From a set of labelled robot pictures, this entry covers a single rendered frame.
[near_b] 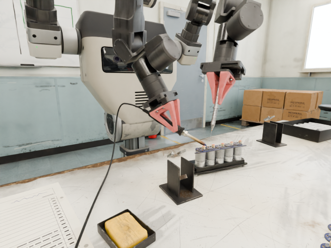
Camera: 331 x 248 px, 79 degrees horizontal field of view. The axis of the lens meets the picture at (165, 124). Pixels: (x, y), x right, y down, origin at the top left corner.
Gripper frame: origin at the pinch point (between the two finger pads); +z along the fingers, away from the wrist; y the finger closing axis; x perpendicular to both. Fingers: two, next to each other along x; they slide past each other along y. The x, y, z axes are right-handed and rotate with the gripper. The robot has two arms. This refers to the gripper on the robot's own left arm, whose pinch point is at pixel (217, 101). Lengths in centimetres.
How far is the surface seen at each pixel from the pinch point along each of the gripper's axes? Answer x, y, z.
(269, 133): 30.5, 9.0, 3.8
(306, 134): 43.9, 19.8, 1.2
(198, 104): 300, -153, -58
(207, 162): -0.9, 0.5, 15.5
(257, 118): 373, -58, -53
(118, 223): -25.1, -2.4, 25.3
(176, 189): -13.3, 0.0, 20.9
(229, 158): 3.7, 4.2, 13.7
